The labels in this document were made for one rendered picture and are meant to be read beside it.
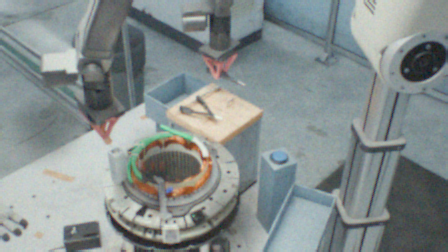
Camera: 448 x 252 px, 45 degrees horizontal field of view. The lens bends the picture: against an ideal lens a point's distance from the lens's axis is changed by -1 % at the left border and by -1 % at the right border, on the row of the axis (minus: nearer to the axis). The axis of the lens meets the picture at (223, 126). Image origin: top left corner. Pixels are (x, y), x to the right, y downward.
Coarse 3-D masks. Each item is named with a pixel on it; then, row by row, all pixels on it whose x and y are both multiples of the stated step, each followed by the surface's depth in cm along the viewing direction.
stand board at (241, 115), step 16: (192, 96) 158; (208, 96) 158; (224, 96) 158; (176, 112) 152; (224, 112) 152; (240, 112) 152; (256, 112) 152; (192, 128) 148; (208, 128) 146; (224, 128) 147; (240, 128) 148
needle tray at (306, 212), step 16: (304, 192) 131; (320, 192) 128; (288, 208) 130; (304, 208) 130; (320, 208) 130; (288, 224) 126; (304, 224) 126; (320, 224) 126; (272, 240) 122; (288, 240) 122; (304, 240) 122; (320, 240) 118
